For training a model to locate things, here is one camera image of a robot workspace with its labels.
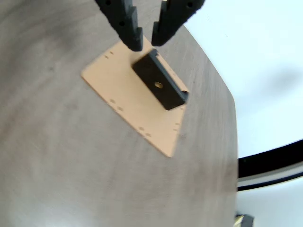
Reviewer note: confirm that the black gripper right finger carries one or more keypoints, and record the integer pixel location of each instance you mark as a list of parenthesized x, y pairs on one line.
[(175, 19)]

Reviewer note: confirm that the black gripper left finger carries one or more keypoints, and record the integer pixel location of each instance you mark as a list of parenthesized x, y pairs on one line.
[(120, 16)]

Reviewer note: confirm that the black block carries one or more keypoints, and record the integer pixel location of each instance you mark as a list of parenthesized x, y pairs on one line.
[(154, 73)]

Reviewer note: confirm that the tan board with holes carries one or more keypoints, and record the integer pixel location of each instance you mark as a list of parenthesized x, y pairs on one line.
[(113, 78)]

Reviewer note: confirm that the black yellow object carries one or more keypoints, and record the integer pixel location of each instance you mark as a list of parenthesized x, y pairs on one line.
[(246, 221)]

